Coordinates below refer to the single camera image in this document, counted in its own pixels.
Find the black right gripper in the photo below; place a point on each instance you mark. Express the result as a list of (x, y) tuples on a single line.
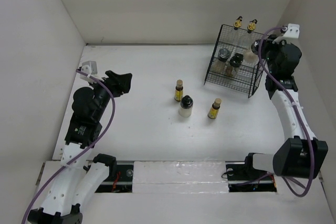
[(266, 44)]

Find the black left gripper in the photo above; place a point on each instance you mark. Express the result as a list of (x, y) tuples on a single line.
[(118, 83)]

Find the black-lid beige spice jar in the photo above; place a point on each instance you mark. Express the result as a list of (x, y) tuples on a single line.
[(251, 54)]

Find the glass bottle with dark sauce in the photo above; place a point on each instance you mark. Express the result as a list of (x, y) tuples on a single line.
[(247, 39)]

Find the small black-cap back jar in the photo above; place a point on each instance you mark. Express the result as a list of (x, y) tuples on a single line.
[(234, 64)]

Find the clear glass bottle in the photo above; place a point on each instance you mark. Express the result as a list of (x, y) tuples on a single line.
[(232, 39)]

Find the grey-lid white powder shaker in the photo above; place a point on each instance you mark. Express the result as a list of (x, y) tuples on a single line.
[(222, 57)]

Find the small yellow bottle cork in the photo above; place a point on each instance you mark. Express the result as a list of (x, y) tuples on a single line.
[(213, 112), (178, 90)]

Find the black-cap white powder jar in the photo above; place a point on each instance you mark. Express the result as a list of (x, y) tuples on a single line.
[(186, 106)]

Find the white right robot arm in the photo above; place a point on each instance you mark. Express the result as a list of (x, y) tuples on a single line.
[(302, 154)]

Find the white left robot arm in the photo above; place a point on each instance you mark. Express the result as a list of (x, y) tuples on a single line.
[(61, 198)]

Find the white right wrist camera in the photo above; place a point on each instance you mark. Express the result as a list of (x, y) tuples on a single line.
[(289, 31)]

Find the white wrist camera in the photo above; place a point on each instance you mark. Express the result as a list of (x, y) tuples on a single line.
[(87, 69), (289, 31)]

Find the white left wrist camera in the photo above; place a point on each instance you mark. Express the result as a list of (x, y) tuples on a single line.
[(87, 69)]

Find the black wire rack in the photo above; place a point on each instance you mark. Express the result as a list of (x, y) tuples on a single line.
[(248, 77)]

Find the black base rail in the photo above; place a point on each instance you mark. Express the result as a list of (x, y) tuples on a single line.
[(196, 177)]

